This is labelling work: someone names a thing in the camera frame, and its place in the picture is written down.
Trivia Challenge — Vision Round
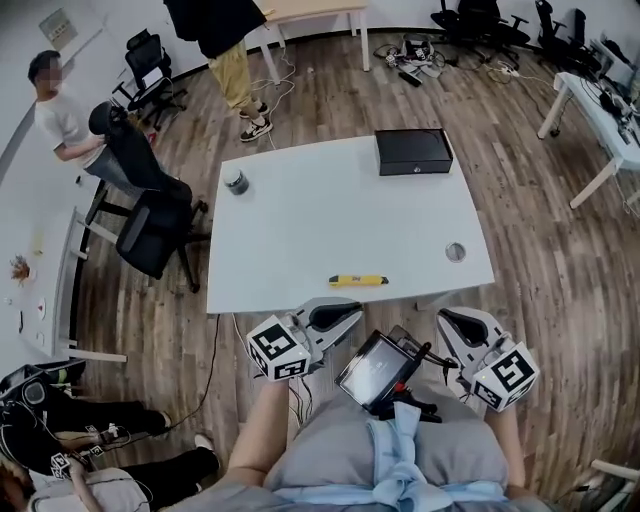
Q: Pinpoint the black backpack gear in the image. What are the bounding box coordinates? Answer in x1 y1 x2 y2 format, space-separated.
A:
0 360 87 407

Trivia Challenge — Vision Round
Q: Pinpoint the person's right forearm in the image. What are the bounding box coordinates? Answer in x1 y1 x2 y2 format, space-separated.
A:
481 408 527 501

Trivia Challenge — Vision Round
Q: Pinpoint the yellow utility knife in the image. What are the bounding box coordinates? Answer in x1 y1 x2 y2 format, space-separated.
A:
328 273 390 288

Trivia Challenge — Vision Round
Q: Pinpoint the black office chair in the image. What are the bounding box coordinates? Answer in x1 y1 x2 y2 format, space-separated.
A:
87 101 212 294
429 0 532 70
533 0 604 75
111 28 190 132

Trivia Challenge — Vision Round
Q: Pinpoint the light blue tied cloth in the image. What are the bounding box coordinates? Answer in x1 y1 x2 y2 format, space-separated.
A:
272 402 506 512

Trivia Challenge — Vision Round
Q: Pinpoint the white cable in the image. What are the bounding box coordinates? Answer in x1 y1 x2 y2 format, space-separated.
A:
248 47 296 114

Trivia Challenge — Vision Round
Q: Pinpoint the person's grey shirt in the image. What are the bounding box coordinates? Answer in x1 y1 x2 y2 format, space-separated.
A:
164 379 556 512

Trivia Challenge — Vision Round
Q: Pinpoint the white chair frame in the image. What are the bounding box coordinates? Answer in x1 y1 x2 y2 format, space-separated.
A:
573 458 640 512

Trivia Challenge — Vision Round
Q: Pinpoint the black flat box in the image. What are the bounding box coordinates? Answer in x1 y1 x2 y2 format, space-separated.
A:
374 128 455 177

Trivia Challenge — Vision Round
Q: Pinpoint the white desk with cluttered gear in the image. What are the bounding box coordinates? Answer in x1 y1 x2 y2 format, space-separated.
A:
536 71 640 211

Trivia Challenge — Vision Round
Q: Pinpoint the dark jar with white lid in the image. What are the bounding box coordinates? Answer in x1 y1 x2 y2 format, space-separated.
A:
222 166 251 198

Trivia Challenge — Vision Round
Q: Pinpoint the pile of gear and cables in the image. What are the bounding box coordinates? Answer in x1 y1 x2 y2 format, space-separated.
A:
373 33 447 88

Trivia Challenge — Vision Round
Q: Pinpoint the black cable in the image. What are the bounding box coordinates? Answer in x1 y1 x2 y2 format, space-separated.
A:
172 313 222 422

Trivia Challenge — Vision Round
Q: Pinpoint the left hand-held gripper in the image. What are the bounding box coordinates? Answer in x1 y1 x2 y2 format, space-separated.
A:
246 297 364 384

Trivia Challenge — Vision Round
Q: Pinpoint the white desk with small items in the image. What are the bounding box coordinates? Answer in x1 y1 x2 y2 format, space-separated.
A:
0 206 129 365

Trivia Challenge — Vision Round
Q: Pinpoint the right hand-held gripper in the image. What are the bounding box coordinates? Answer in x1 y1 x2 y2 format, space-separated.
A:
436 306 543 414

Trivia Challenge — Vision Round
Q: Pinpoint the black chest-mounted screen device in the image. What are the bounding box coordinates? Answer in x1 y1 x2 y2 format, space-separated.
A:
333 325 460 425

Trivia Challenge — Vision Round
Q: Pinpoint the wooden table with white legs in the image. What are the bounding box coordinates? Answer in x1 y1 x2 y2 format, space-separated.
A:
255 0 372 86

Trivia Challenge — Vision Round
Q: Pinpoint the person's left forearm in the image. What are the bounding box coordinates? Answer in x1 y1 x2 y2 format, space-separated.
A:
227 380 295 490

